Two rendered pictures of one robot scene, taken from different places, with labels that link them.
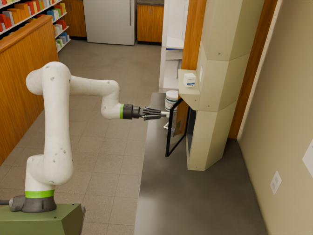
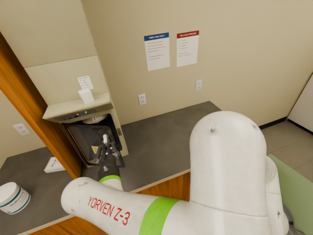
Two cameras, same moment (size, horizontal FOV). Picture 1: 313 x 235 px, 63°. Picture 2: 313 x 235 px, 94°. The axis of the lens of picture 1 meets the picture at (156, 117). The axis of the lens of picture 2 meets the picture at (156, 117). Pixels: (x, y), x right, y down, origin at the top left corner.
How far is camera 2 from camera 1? 1.36 m
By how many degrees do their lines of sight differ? 81
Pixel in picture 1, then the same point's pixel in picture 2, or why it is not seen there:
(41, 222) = (286, 167)
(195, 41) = (13, 79)
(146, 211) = (180, 164)
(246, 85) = not seen: hidden behind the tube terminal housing
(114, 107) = (115, 185)
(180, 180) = (141, 155)
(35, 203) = not seen: hidden behind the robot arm
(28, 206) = (287, 211)
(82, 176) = not seen: outside the picture
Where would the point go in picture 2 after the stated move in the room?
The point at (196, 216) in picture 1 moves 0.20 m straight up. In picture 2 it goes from (166, 139) to (165, 121)
